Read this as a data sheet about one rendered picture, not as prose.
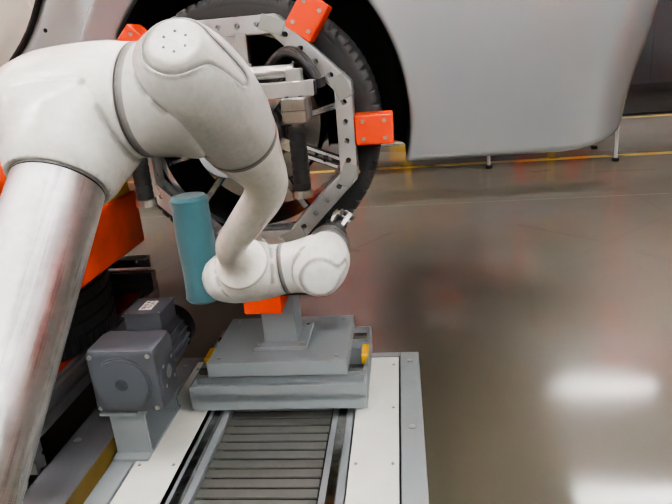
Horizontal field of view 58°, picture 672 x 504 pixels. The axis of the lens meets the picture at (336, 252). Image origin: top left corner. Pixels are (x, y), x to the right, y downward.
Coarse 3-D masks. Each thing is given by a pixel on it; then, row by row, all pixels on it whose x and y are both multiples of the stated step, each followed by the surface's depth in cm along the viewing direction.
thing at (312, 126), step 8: (272, 80) 164; (312, 96) 165; (280, 104) 166; (312, 104) 165; (280, 112) 162; (312, 120) 167; (320, 120) 166; (312, 128) 167; (320, 128) 167; (312, 136) 168; (320, 136) 168; (312, 144) 169; (288, 152) 170; (312, 152) 170; (288, 160) 171; (288, 168) 172
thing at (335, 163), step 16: (272, 112) 152; (320, 112) 151; (288, 144) 154; (176, 160) 158; (192, 160) 174; (320, 160) 155; (336, 160) 155; (176, 176) 159; (192, 176) 169; (208, 176) 178; (288, 176) 157; (208, 192) 160; (224, 192) 178; (320, 192) 164; (224, 208) 167; (288, 208) 171; (304, 208) 159
